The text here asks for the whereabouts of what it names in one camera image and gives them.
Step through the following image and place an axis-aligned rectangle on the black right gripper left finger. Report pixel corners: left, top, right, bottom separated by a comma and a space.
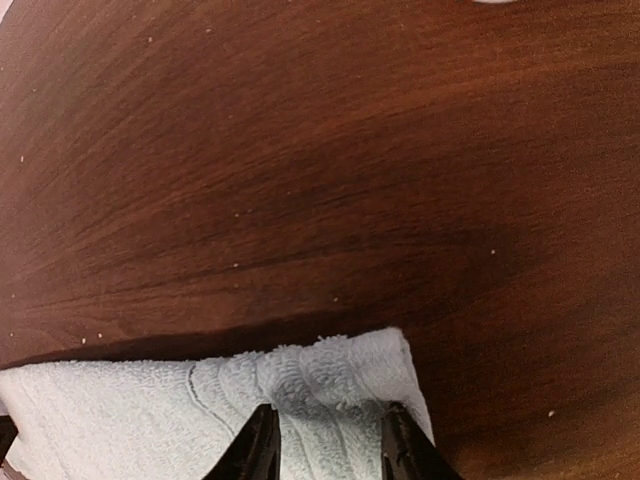
203, 404, 281, 480

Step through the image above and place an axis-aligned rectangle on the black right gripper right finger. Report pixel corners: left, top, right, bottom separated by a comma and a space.
381, 402, 463, 480

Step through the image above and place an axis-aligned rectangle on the light blue towel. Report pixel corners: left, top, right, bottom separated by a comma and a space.
1, 328, 432, 479

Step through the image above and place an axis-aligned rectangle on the white perforated plastic basket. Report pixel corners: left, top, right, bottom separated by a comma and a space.
473, 0, 517, 5

